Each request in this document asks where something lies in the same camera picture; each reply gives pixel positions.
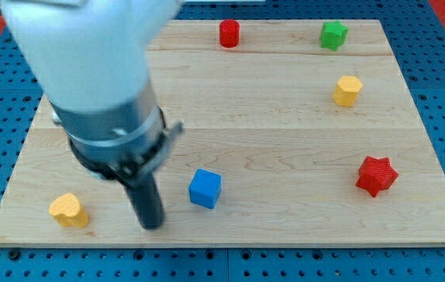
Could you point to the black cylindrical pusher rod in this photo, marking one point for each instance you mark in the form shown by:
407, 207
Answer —
146, 201

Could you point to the blue cube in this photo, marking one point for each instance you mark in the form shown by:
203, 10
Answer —
205, 188

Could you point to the yellow hexagon block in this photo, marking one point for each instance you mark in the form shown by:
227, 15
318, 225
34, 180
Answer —
347, 90

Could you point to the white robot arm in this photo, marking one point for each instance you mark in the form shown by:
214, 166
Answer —
90, 57

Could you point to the red cylinder block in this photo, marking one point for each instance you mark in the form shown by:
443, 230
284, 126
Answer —
229, 33

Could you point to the wooden board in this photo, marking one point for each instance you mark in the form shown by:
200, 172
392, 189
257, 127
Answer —
262, 116

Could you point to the red star block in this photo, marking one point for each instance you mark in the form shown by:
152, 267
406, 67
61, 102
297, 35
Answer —
376, 175

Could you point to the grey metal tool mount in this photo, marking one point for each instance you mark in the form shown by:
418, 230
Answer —
128, 141

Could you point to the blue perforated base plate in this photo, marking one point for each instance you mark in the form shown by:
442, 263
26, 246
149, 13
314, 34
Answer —
416, 33

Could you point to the yellow heart block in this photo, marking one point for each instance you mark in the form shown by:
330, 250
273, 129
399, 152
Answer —
68, 211

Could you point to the green star block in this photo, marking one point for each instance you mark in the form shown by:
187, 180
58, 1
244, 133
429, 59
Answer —
333, 35

